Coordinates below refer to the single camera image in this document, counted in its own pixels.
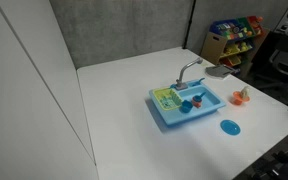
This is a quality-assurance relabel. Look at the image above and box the grey metal mounting plate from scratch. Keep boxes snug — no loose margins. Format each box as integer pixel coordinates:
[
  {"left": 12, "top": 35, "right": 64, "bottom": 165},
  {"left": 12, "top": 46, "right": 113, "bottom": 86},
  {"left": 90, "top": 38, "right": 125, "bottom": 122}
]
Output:
[{"left": 204, "top": 64, "right": 240, "bottom": 81}]

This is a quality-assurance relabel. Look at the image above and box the toy storage shelf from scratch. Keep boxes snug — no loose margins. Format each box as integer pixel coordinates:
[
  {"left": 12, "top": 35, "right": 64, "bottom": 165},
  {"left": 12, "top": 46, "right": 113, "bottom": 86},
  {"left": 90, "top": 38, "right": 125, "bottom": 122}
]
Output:
[{"left": 200, "top": 15, "right": 270, "bottom": 76}]

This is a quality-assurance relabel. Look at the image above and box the black stand equipment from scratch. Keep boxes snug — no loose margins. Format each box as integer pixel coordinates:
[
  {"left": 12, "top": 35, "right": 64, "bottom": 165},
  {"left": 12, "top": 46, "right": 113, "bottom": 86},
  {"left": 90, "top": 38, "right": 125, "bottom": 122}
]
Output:
[{"left": 233, "top": 123, "right": 288, "bottom": 180}]

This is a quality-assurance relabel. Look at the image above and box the blue toy sink basin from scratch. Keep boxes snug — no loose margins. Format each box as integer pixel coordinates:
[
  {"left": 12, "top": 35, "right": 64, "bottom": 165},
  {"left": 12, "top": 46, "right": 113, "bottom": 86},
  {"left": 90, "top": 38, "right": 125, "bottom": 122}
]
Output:
[{"left": 148, "top": 78, "right": 227, "bottom": 128}]

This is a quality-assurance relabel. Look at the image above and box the small cream toy bottle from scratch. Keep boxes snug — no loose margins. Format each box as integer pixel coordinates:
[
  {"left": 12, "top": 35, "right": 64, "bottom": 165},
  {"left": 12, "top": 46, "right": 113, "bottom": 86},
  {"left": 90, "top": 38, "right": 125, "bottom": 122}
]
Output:
[{"left": 239, "top": 85, "right": 252, "bottom": 100}]

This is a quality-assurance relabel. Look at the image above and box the small orange toy cup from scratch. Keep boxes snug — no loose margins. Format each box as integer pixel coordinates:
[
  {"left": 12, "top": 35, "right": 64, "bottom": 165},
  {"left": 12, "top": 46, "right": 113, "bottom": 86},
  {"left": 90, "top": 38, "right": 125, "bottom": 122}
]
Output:
[{"left": 233, "top": 97, "right": 245, "bottom": 106}]

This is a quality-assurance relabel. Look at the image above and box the black vertical pole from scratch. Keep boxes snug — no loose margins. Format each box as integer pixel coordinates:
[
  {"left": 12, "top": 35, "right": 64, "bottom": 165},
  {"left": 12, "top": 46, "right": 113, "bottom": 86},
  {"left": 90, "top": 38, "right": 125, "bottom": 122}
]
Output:
[{"left": 182, "top": 0, "right": 197, "bottom": 50}]

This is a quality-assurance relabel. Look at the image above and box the yellow-green toy plate rack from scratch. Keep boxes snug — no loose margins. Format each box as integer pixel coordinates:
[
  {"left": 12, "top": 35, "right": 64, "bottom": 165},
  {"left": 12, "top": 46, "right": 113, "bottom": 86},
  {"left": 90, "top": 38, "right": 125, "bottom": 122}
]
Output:
[{"left": 152, "top": 87, "right": 184, "bottom": 111}]

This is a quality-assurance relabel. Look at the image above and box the blue toy plate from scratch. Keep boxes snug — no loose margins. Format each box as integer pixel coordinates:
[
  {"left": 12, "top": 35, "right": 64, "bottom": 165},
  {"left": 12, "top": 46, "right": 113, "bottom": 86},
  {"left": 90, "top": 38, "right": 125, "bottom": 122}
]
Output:
[{"left": 219, "top": 119, "right": 242, "bottom": 136}]

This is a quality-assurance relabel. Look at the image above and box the orange toy plate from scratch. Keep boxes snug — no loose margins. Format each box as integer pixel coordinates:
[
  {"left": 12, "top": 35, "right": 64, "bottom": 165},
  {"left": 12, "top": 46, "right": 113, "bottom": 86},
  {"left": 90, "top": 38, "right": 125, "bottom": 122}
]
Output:
[{"left": 232, "top": 90, "right": 251, "bottom": 103}]

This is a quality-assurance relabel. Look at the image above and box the blue toy mug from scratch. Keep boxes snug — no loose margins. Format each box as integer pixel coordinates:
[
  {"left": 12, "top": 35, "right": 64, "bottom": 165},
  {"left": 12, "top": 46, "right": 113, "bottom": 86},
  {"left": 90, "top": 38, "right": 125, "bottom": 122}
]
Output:
[{"left": 179, "top": 99, "right": 194, "bottom": 114}]

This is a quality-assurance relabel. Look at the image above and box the orange toy mug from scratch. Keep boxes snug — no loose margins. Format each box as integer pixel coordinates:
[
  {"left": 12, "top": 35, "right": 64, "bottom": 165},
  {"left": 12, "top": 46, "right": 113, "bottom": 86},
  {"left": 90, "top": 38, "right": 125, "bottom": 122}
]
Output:
[{"left": 191, "top": 95, "right": 204, "bottom": 109}]

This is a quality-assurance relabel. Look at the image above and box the blue toy tap handle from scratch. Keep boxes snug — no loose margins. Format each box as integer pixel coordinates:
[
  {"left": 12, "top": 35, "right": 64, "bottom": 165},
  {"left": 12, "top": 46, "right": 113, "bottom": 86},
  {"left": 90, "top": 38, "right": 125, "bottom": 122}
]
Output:
[{"left": 192, "top": 77, "right": 206, "bottom": 87}]

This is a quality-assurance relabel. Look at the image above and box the grey toy faucet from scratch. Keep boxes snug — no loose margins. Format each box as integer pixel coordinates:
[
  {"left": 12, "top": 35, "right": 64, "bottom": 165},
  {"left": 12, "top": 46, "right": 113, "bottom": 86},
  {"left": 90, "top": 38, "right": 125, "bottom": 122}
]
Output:
[{"left": 175, "top": 57, "right": 204, "bottom": 91}]

